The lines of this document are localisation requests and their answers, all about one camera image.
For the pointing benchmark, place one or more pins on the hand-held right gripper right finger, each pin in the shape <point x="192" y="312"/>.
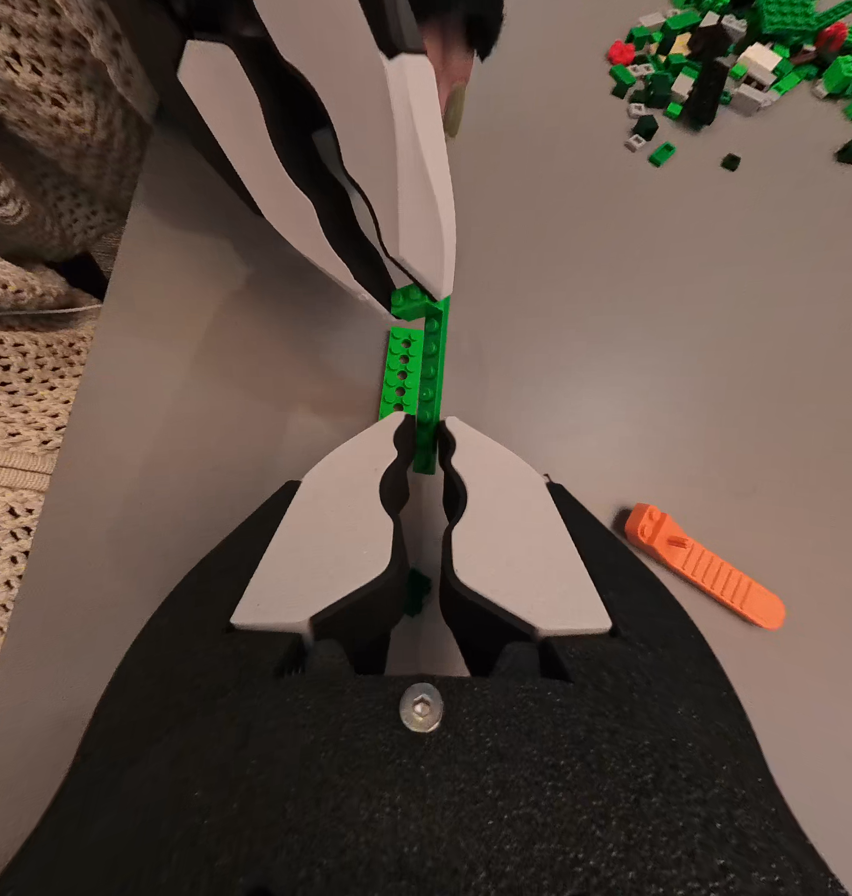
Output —
<point x="517" y="553"/>

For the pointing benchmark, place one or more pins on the dark green lego piece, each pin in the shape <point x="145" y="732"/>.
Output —
<point x="417" y="591"/>

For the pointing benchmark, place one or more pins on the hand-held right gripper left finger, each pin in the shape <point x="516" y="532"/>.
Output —
<point x="328" y="546"/>

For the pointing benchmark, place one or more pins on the green lego plate assembly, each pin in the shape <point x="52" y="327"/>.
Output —
<point x="431" y="392"/>

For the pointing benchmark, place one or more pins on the person's left forearm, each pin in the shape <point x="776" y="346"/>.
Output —
<point x="47" y="105"/>

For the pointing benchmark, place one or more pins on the orange lego brick separator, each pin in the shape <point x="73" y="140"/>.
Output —
<point x="706" y="567"/>

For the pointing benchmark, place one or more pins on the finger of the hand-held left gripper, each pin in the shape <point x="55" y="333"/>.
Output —
<point x="258" y="140"/>
<point x="422" y="175"/>

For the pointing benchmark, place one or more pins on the pile of lego pieces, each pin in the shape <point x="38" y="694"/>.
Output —
<point x="720" y="63"/>

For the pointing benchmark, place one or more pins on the person's left hand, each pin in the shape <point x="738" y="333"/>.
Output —
<point x="454" y="77"/>

